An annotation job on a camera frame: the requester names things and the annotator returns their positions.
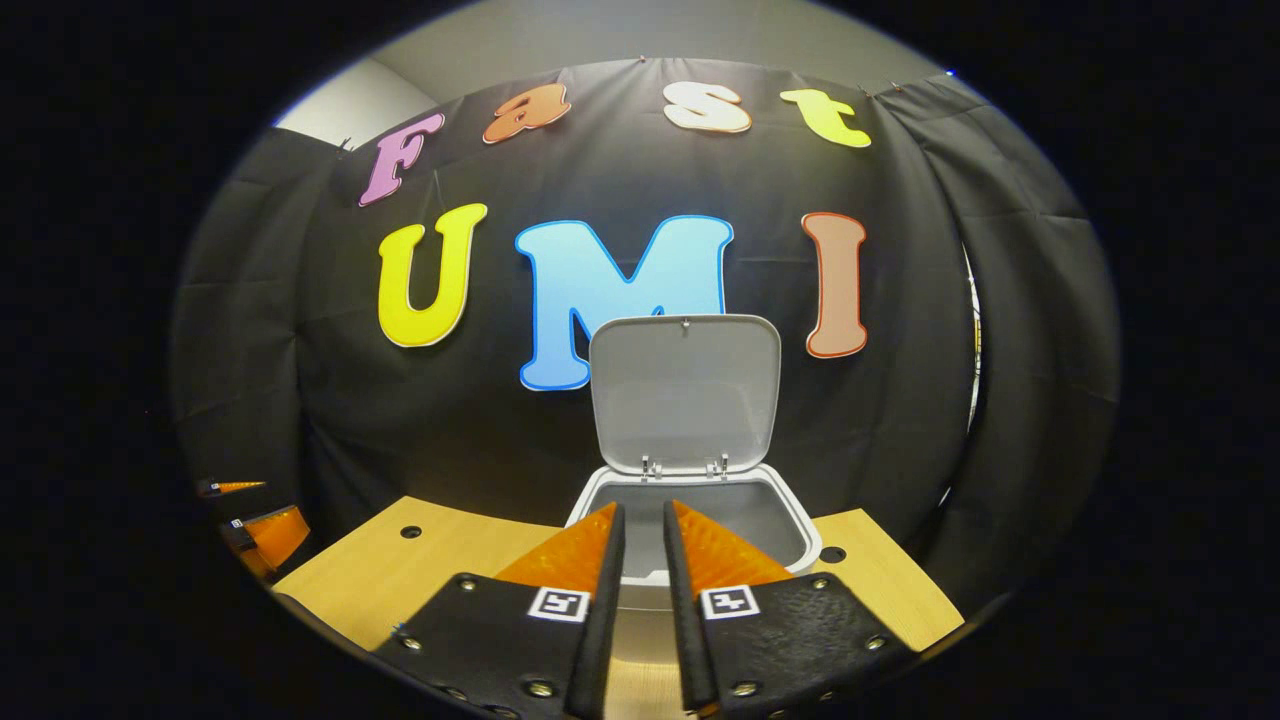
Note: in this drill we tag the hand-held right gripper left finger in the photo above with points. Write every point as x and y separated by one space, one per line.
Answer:
603 640

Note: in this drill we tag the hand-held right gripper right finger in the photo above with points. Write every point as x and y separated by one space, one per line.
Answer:
690 650

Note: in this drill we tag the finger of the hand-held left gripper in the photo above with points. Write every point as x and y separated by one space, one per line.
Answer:
238 532
208 488

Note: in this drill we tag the white desktop garbage bin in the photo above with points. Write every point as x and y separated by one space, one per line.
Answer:
685 400

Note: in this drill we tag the wooden desktop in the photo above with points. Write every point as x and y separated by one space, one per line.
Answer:
400 580

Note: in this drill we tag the black backdrop cloth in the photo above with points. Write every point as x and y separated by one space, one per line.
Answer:
480 430

